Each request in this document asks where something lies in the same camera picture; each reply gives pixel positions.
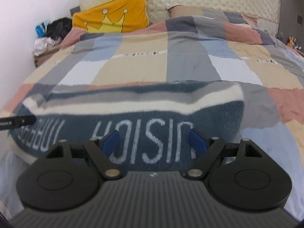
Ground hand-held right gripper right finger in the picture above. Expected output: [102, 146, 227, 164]
[186, 129, 263, 178]

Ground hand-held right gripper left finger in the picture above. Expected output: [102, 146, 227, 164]
[46, 131, 121, 180]

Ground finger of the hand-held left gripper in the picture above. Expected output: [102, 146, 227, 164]
[0, 115, 36, 131]

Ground white blue striped fleece blanket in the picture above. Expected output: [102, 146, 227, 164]
[8, 82, 245, 167]

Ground white crumpled clothes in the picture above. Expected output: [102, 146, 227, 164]
[33, 37, 60, 56]

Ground cardboard box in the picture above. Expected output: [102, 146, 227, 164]
[33, 44, 62, 68]

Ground patchwork quilt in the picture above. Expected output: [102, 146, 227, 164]
[0, 15, 304, 219]

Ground blue plastic packet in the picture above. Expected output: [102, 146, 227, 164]
[35, 21, 51, 38]

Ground yellow crown pillow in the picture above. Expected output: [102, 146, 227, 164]
[72, 0, 150, 34]

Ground colourful packets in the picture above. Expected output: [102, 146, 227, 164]
[286, 36, 301, 50]

